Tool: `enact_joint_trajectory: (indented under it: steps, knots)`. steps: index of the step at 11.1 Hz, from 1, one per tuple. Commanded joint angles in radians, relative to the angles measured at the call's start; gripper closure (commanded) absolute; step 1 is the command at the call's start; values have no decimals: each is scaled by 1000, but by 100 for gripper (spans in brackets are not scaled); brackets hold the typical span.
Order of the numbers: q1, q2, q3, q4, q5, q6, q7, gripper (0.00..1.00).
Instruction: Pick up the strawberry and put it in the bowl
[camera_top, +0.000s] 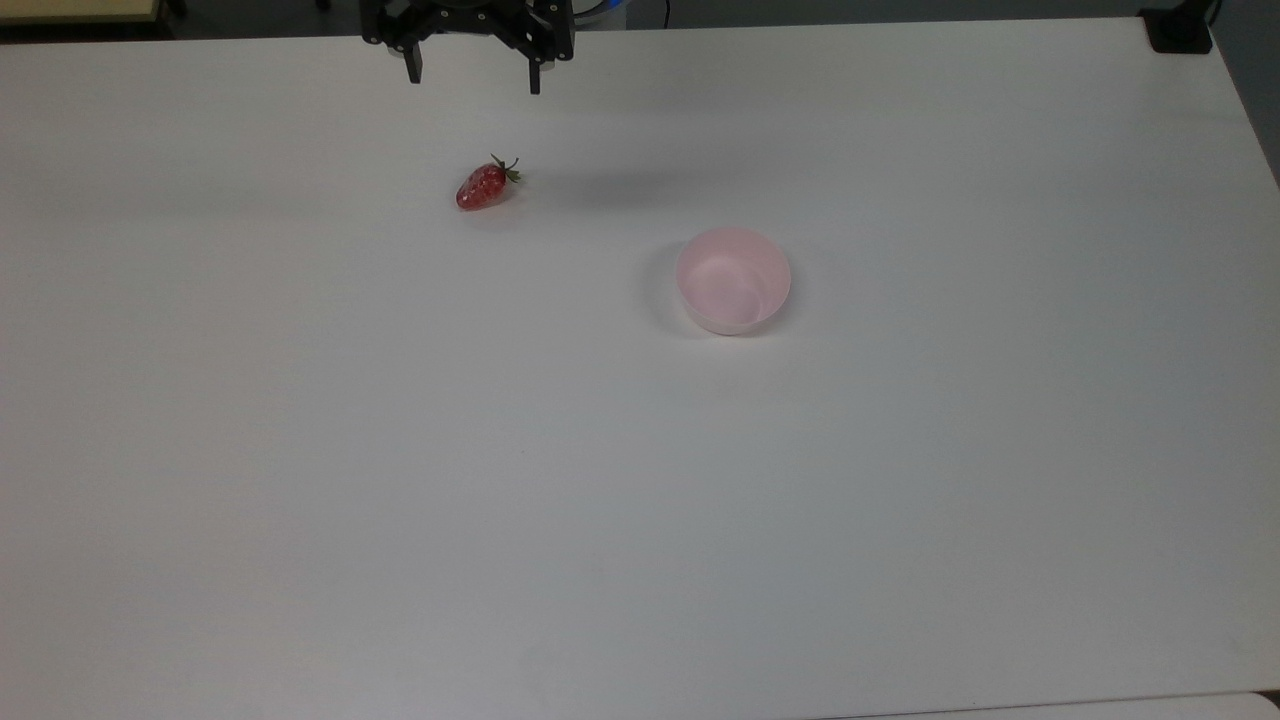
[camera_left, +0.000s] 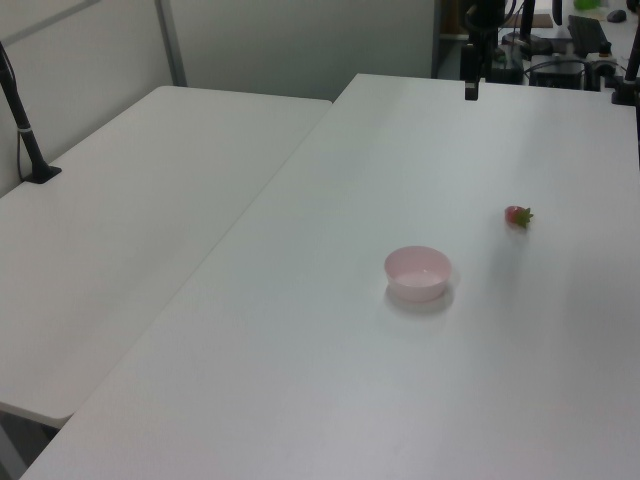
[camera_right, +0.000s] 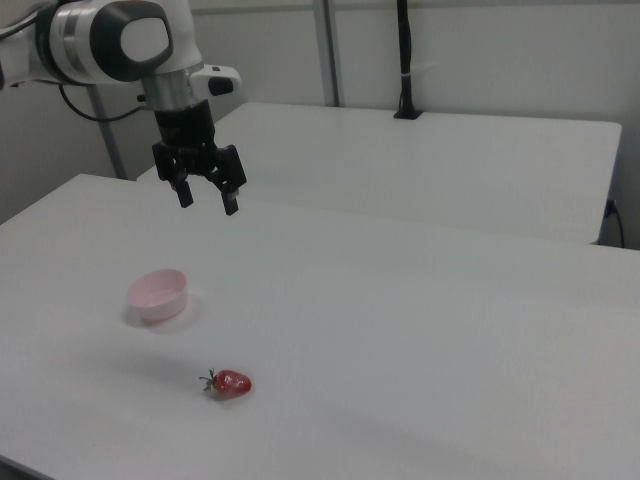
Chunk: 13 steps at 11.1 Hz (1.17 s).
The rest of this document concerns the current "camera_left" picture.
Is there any grey metal partition post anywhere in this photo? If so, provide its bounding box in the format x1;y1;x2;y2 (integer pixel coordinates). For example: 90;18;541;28
153;0;189;89

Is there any white side table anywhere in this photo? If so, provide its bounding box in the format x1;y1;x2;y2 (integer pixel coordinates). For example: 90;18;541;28
0;85;335;422

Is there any black control box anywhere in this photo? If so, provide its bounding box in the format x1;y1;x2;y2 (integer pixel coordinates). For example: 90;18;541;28
528;58;587;91

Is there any thin black cable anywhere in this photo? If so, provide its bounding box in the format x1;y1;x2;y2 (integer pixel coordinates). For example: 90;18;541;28
13;130;29;182

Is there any red strawberry with green leaves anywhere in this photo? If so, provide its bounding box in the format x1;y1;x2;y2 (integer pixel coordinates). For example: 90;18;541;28
503;205;535;231

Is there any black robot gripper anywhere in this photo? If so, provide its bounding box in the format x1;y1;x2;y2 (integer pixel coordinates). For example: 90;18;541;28
460;0;508;102

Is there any black camera stand pole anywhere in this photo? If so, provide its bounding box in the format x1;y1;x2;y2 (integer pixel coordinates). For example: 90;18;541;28
0;41;64;185

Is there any black keyboard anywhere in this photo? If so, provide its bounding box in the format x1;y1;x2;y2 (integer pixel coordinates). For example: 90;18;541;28
567;14;610;57

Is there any black clamp camera stand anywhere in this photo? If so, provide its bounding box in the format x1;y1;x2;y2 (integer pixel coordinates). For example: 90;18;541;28
609;29;640;107

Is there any black monitor stand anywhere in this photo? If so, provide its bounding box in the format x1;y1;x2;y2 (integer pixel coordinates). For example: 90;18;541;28
501;0;552;57

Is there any pink plastic bowl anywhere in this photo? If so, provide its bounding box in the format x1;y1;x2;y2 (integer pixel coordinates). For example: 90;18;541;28
383;244;454;303

